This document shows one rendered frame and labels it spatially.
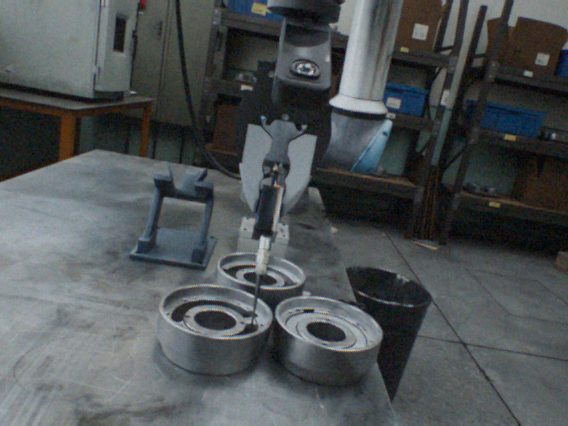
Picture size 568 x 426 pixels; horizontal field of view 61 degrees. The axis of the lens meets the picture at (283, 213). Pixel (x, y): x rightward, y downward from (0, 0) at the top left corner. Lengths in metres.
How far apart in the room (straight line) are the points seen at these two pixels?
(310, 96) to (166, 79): 3.97
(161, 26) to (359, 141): 3.54
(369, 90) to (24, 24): 2.16
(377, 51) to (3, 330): 0.74
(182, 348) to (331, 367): 0.13
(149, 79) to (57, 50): 1.71
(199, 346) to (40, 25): 2.49
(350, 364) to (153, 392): 0.17
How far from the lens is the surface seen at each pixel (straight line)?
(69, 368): 0.45
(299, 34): 0.46
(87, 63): 2.71
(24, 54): 2.84
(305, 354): 0.44
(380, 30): 0.95
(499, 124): 4.37
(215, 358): 0.43
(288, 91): 0.39
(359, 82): 0.95
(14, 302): 0.55
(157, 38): 4.37
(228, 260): 0.60
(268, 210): 0.47
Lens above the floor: 1.05
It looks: 15 degrees down
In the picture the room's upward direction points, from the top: 11 degrees clockwise
